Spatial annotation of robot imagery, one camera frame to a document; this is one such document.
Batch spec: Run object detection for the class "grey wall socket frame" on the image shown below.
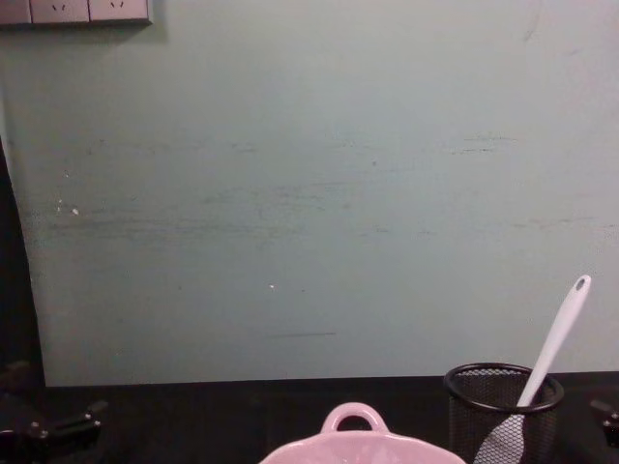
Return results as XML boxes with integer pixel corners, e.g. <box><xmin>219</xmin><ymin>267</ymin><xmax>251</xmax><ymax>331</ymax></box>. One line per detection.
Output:
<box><xmin>0</xmin><ymin>0</ymin><xmax>155</xmax><ymax>31</ymax></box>

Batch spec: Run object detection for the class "pink ceramic bowl with handle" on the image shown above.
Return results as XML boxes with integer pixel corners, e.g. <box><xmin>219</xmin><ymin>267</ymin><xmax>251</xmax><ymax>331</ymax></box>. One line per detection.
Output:
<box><xmin>258</xmin><ymin>401</ymin><xmax>468</xmax><ymax>464</ymax></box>

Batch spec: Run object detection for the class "black table cloth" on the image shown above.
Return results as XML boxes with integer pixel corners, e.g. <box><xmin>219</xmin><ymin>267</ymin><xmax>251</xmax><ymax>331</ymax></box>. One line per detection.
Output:
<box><xmin>0</xmin><ymin>370</ymin><xmax>619</xmax><ymax>464</ymax></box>

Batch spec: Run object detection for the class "black mesh pen holder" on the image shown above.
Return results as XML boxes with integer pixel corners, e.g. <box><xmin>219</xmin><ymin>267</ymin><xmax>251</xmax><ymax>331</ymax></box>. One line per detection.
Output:
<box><xmin>443</xmin><ymin>362</ymin><xmax>566</xmax><ymax>464</ymax></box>

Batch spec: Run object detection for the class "white wall socket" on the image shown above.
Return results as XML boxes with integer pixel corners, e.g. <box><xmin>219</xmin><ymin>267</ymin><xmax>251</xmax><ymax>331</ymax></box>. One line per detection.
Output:
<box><xmin>89</xmin><ymin>0</ymin><xmax>149</xmax><ymax>22</ymax></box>
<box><xmin>30</xmin><ymin>0</ymin><xmax>91</xmax><ymax>23</ymax></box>
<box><xmin>0</xmin><ymin>0</ymin><xmax>32</xmax><ymax>24</ymax></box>

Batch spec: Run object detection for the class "white plastic spoon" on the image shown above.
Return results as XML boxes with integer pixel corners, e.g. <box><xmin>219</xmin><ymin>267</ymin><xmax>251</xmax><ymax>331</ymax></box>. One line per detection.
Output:
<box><xmin>473</xmin><ymin>274</ymin><xmax>593</xmax><ymax>464</ymax></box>

